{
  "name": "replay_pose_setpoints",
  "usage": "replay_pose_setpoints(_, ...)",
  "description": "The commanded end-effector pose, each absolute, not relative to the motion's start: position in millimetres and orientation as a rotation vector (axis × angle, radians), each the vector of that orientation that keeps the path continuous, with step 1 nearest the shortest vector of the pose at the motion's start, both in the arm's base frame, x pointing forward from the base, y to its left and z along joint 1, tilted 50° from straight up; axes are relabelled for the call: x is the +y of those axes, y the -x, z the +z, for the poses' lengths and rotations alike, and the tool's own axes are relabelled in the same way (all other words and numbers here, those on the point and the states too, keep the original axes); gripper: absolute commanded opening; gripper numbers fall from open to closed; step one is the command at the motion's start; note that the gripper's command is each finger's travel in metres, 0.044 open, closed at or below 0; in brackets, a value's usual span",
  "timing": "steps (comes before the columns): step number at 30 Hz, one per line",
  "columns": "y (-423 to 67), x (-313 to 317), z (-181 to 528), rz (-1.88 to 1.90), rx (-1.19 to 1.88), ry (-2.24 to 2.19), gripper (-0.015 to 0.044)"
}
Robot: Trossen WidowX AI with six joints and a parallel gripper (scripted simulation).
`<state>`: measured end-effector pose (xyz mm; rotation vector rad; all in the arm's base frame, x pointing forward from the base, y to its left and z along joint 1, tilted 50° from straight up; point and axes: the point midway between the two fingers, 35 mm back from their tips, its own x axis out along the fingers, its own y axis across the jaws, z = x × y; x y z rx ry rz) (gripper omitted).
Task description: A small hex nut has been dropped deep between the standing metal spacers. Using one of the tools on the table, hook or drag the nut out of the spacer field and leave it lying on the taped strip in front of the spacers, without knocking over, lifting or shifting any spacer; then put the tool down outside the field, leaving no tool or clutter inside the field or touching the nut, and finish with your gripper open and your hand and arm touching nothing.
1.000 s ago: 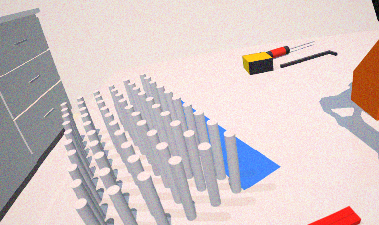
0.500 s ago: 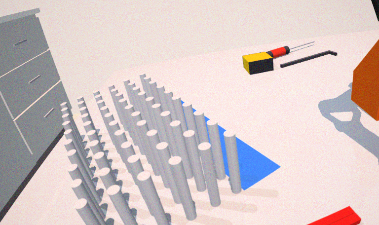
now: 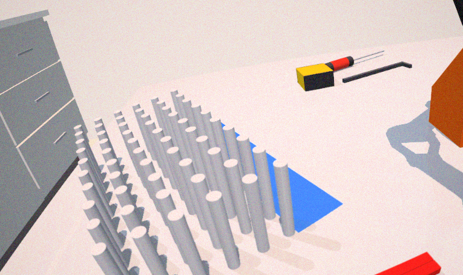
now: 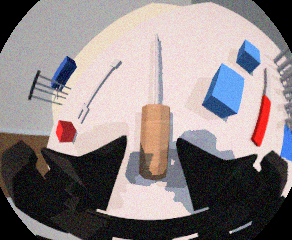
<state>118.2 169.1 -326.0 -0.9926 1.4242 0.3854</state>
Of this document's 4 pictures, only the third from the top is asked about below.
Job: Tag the blue flat strip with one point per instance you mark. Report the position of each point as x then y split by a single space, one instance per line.
309 202

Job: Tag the red flat bar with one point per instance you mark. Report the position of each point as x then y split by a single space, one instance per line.
423 264

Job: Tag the dark grey l-shaped hex key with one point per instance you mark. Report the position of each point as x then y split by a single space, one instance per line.
378 70

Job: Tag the red-handled screwdriver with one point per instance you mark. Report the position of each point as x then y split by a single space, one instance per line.
346 61

